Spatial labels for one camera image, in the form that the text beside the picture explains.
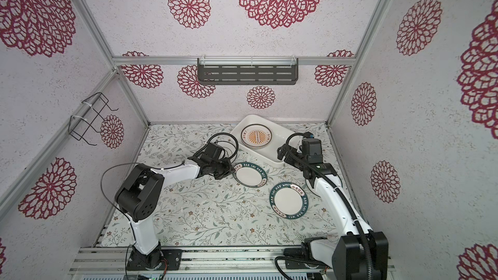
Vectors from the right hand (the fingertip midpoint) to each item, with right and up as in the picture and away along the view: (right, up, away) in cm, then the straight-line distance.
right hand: (286, 150), depth 82 cm
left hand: (-21, -10, +12) cm, 26 cm away
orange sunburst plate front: (-12, +7, +28) cm, 31 cm away
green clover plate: (-25, 0, 0) cm, 25 cm away
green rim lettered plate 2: (+3, -23, +7) cm, 24 cm away
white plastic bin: (+2, +7, +31) cm, 32 cm away
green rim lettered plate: (-15, -13, +15) cm, 25 cm away
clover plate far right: (+14, -19, +8) cm, 25 cm away
